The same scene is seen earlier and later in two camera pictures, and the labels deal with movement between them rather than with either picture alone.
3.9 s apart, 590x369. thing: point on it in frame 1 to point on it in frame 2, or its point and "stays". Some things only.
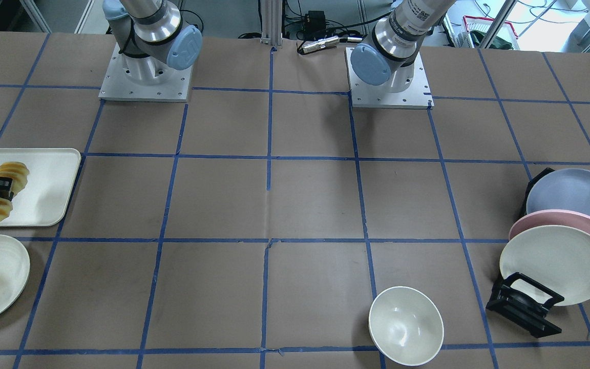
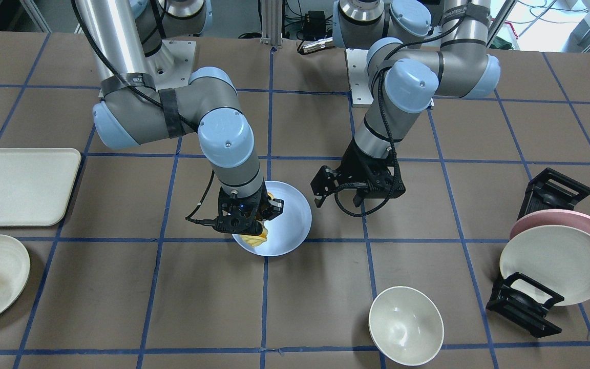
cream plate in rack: x=568 y=261 stays
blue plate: x=576 y=189 to x=288 y=231
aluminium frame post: x=272 y=22 stays
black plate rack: x=520 y=299 stays
